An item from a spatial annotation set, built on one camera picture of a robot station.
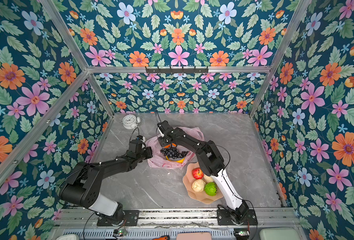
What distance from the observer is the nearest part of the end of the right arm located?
28.4 inches

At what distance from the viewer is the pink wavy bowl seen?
773 millimetres

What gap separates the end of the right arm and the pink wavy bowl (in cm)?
18
